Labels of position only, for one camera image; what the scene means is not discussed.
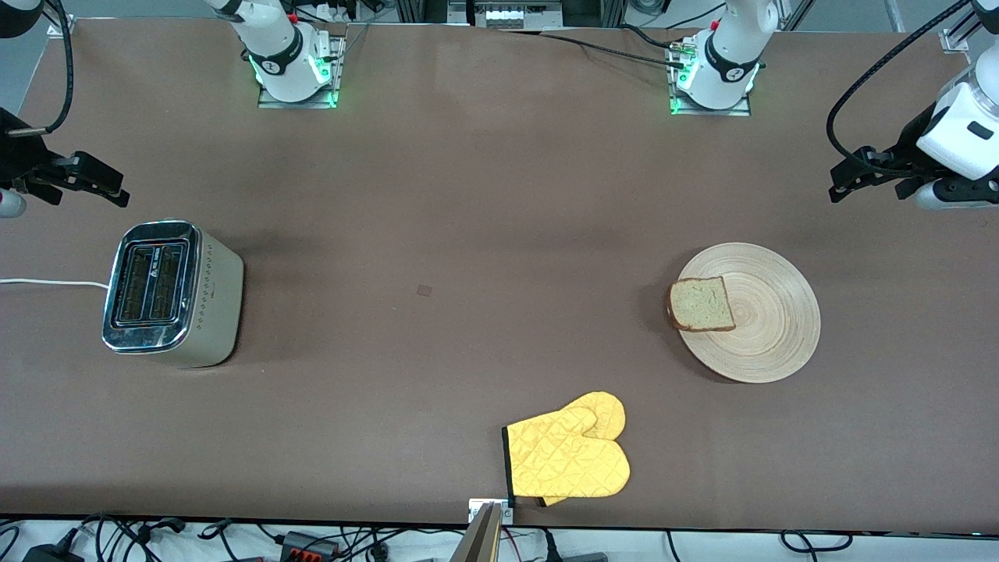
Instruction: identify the black box with red connectors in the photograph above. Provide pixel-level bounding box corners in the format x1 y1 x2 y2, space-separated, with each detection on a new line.
279 531 342 562

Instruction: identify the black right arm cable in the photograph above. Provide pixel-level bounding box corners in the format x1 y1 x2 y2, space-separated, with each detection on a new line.
6 0 76 138

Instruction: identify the yellow quilted oven mitt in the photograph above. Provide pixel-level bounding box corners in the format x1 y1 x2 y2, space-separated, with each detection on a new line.
537 391 627 508
501 406 631 500

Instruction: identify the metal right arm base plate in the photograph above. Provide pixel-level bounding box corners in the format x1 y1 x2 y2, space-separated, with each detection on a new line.
257 31 343 110

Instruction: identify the white toaster power cable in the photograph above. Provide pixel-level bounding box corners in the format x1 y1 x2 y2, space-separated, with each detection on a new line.
0 277 110 289

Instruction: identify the black power adapter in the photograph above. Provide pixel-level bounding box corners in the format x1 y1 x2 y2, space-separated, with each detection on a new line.
22 542 85 562

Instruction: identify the round wooden plate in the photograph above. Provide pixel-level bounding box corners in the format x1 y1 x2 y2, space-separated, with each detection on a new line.
674 242 822 384

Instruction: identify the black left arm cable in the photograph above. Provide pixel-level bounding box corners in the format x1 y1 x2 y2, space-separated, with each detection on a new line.
827 0 973 169

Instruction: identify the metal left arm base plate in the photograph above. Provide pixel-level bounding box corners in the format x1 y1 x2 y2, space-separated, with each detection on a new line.
668 37 753 118

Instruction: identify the thin black table cable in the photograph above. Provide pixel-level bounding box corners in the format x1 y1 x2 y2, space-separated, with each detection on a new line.
499 29 688 68

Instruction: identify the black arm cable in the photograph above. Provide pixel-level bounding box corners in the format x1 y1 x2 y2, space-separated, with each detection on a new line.
827 0 973 169
6 0 76 138

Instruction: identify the silver two-slot toaster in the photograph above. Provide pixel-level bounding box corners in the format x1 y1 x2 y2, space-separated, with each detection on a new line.
101 219 245 369

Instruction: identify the thick black table cable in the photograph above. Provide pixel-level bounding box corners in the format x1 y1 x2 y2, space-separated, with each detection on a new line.
620 23 689 52

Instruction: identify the metal table edge bracket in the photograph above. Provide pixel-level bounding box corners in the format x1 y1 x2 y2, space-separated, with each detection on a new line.
468 498 515 526

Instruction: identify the black looped floor cable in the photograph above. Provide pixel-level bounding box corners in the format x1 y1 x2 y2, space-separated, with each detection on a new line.
780 530 853 553

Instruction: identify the grey electronics box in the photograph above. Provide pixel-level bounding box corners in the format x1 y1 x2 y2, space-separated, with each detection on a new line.
468 0 564 30

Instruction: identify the brown bread slice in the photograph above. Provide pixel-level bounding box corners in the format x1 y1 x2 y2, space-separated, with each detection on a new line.
667 276 737 333

